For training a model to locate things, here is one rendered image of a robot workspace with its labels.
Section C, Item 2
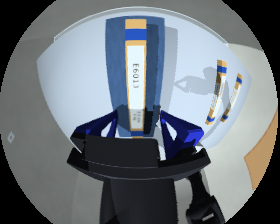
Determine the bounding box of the tan rectangular box with blue bands and white label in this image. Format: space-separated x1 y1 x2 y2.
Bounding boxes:
125 19 146 138

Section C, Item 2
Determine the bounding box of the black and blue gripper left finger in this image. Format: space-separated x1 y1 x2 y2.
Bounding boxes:
74 110 118 137

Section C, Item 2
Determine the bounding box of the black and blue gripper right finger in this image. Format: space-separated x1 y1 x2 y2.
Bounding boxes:
159 110 204 159

